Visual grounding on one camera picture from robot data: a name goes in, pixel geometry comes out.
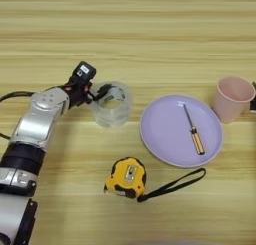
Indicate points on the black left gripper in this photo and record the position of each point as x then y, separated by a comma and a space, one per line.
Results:
78, 94

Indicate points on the clear glass cup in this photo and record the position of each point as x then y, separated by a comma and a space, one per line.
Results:
113, 117

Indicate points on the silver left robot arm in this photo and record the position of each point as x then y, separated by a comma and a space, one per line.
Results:
31, 125

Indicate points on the black box with white label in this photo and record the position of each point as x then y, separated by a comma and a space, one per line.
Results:
83, 70

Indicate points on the lilac round plate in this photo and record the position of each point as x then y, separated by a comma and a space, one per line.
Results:
166, 135

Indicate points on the pink plastic cup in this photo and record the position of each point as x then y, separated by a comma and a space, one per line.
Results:
230, 109

